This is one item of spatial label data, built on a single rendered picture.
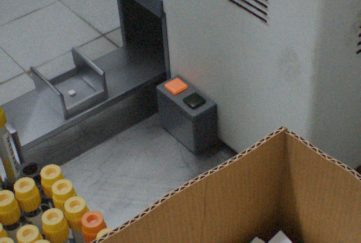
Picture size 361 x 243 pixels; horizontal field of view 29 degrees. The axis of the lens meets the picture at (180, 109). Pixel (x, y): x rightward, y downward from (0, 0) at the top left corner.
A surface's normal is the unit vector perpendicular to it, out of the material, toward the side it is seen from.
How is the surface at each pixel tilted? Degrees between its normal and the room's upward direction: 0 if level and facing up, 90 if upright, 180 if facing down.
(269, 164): 88
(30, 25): 0
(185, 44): 90
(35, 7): 0
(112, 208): 0
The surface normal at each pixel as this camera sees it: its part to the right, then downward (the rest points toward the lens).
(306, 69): -0.79, 0.44
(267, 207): 0.59, 0.51
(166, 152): -0.06, -0.75
